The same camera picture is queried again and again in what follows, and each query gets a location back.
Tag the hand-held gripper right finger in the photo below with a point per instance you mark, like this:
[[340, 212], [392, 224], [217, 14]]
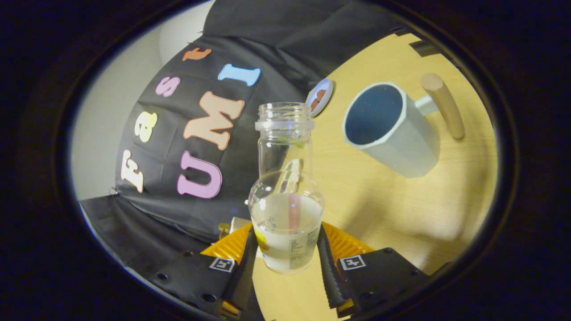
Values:
[[329, 276]]

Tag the black backdrop cloth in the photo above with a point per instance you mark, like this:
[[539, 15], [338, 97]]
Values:
[[214, 147]]

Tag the clear plastic juice bottle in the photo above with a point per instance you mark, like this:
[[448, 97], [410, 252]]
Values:
[[285, 209]]

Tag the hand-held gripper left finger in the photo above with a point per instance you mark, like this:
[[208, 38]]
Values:
[[244, 281]]

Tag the wooden table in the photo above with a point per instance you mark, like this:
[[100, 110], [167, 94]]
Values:
[[401, 205]]

